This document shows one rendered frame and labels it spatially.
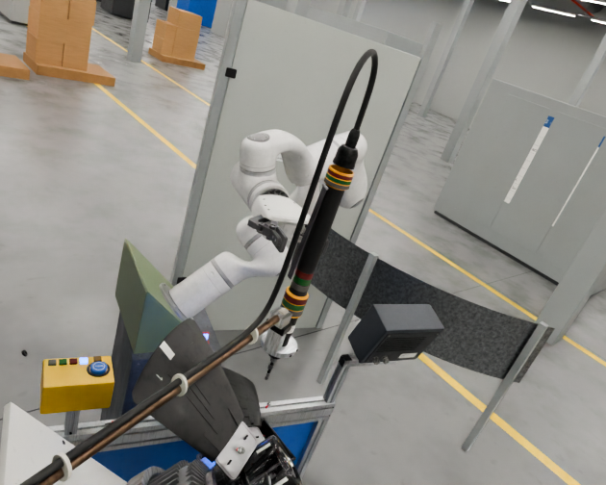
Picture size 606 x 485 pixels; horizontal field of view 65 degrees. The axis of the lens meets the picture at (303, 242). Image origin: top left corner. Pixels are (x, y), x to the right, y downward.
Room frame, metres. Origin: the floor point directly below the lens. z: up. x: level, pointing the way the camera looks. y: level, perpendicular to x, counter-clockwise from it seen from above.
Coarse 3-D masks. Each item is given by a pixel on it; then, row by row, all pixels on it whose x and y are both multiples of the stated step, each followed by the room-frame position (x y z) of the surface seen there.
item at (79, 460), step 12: (264, 324) 0.67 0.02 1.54; (240, 348) 0.60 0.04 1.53; (216, 360) 0.55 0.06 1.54; (204, 372) 0.52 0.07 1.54; (168, 396) 0.46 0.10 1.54; (156, 408) 0.43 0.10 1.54; (132, 420) 0.40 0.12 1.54; (120, 432) 0.38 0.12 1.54; (96, 444) 0.36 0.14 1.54; (108, 444) 0.37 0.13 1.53; (84, 456) 0.34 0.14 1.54; (72, 468) 0.33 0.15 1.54; (48, 480) 0.30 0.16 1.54
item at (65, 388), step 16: (48, 368) 0.87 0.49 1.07; (64, 368) 0.89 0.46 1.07; (80, 368) 0.91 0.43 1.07; (112, 368) 0.94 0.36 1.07; (48, 384) 0.83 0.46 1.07; (64, 384) 0.84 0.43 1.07; (80, 384) 0.86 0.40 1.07; (96, 384) 0.88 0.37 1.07; (112, 384) 0.90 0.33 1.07; (48, 400) 0.82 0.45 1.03; (64, 400) 0.84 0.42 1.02; (80, 400) 0.86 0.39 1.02; (96, 400) 0.88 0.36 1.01
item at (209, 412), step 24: (168, 336) 0.70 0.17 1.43; (192, 336) 0.75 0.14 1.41; (168, 360) 0.66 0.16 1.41; (192, 360) 0.70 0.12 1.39; (144, 384) 0.59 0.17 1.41; (192, 384) 0.67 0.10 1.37; (216, 384) 0.71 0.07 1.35; (168, 408) 0.61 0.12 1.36; (192, 408) 0.64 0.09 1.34; (216, 408) 0.68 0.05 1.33; (240, 408) 0.72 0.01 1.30; (192, 432) 0.62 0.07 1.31; (216, 432) 0.65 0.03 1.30; (216, 456) 0.63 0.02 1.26
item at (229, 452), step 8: (240, 424) 0.70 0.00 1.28; (240, 432) 0.69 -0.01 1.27; (248, 432) 0.70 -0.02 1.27; (232, 440) 0.67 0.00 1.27; (240, 440) 0.68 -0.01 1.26; (248, 440) 0.69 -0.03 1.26; (256, 440) 0.70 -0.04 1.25; (224, 448) 0.65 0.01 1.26; (232, 448) 0.66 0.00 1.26; (248, 448) 0.68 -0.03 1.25; (224, 456) 0.64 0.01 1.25; (232, 456) 0.65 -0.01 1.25; (240, 456) 0.67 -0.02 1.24; (248, 456) 0.67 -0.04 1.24; (224, 464) 0.63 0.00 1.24; (232, 464) 0.65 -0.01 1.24; (240, 464) 0.66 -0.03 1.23; (232, 472) 0.64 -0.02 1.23
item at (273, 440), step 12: (264, 444) 0.70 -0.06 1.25; (276, 444) 0.70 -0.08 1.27; (252, 456) 0.68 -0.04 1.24; (264, 456) 0.67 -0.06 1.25; (276, 456) 0.67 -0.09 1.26; (288, 456) 0.74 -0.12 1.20; (216, 468) 0.66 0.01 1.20; (252, 468) 0.66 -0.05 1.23; (264, 468) 0.66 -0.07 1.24; (276, 468) 0.66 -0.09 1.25; (288, 468) 0.66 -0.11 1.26; (216, 480) 0.63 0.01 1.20; (228, 480) 0.64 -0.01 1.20; (240, 480) 0.65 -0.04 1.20; (252, 480) 0.64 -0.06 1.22; (276, 480) 0.64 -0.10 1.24; (288, 480) 0.65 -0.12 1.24; (300, 480) 0.70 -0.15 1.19
